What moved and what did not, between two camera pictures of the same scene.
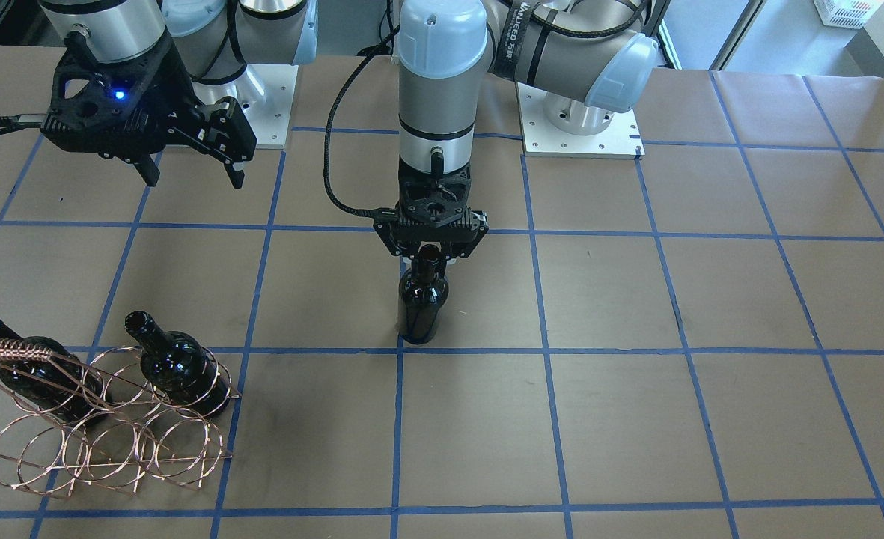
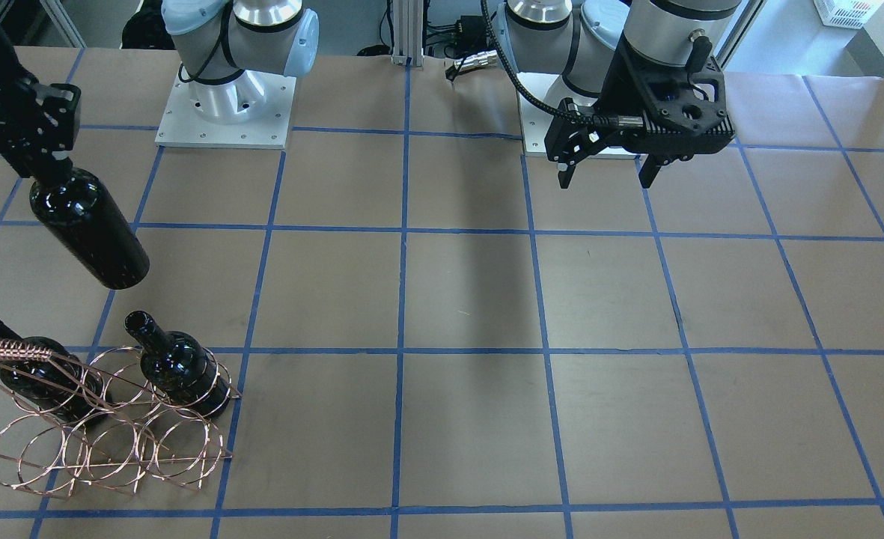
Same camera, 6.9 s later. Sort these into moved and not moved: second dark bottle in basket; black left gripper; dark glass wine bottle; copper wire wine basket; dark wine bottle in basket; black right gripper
Moved: dark glass wine bottle; black left gripper; black right gripper
Not moved: dark wine bottle in basket; second dark bottle in basket; copper wire wine basket
